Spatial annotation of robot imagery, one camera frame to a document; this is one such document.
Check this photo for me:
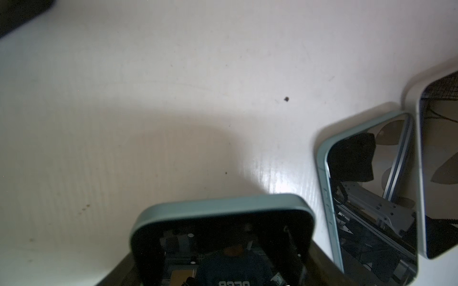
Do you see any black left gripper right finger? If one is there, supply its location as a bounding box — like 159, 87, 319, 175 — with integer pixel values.
304, 240, 357, 286

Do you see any green-cased phone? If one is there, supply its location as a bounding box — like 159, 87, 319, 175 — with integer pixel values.
130, 194, 314, 286

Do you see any silver-edged black phone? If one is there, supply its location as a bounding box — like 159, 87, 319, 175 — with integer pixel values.
404, 64, 458, 259

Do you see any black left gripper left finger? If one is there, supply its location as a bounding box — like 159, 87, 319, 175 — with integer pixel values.
96, 253, 141, 286

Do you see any dark phone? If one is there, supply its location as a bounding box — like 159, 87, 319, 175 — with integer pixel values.
316, 111, 417, 286

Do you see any black square phone stand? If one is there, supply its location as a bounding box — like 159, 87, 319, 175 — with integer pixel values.
1, 0, 56, 38

